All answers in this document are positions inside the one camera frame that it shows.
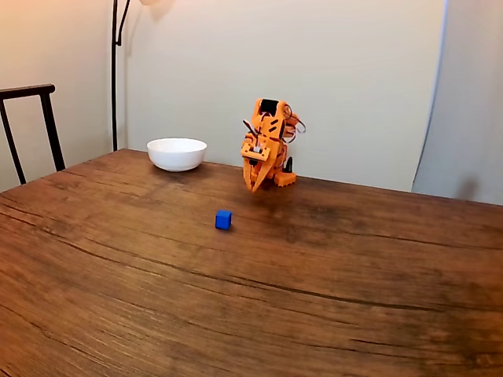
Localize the orange gripper camera mount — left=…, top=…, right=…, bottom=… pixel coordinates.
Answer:
left=240, top=141, right=273, bottom=163

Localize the black floor lamp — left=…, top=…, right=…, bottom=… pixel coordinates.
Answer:
left=111, top=0, right=176, bottom=152

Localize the black wooden chair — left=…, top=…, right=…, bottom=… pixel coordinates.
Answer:
left=0, top=83, right=67, bottom=185

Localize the white bowl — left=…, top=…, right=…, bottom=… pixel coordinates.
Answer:
left=146, top=137, right=208, bottom=173

